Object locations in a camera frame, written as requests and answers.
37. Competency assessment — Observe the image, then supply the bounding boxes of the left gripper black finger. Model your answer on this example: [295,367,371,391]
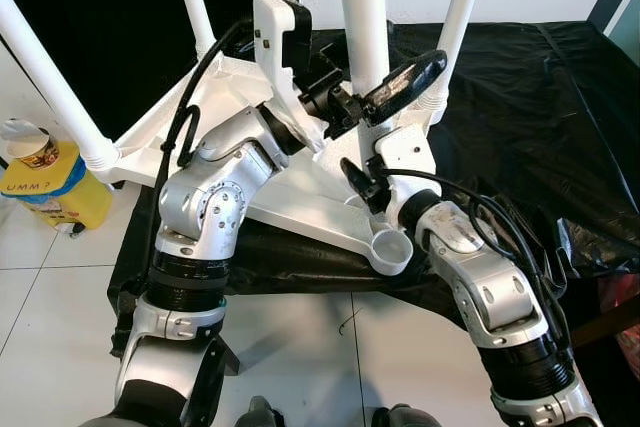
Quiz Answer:
[362,50,448,126]

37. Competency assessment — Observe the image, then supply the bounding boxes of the black plastic cover sheet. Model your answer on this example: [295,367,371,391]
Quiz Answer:
[108,19,640,323]

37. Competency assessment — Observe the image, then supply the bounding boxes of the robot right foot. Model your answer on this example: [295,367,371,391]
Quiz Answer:
[372,405,441,427]

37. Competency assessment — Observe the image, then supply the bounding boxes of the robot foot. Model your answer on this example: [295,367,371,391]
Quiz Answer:
[235,397,286,427]
[372,405,441,427]

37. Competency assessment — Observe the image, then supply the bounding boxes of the black door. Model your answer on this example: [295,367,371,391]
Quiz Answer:
[0,0,301,143]

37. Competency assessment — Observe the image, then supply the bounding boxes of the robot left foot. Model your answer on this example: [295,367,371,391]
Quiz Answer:
[235,397,286,427]

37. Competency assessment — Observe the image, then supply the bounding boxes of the brown wooden table leg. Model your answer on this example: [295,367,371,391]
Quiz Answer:
[570,302,640,348]

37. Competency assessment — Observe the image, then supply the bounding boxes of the pink plastic bag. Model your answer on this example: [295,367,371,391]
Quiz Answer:
[600,277,640,378]

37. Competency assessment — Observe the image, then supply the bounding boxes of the yellow carton box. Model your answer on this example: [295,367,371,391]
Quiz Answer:
[0,142,113,233]

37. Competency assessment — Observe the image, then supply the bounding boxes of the printed paper cup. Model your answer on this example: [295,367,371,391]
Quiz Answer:
[0,119,56,170]

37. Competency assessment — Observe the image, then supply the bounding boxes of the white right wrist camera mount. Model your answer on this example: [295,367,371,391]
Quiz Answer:
[375,127,438,228]

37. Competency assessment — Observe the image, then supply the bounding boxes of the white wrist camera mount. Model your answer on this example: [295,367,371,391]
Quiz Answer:
[252,0,327,155]
[375,127,438,228]

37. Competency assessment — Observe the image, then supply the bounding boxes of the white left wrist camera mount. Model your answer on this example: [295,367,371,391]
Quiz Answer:
[252,0,327,155]

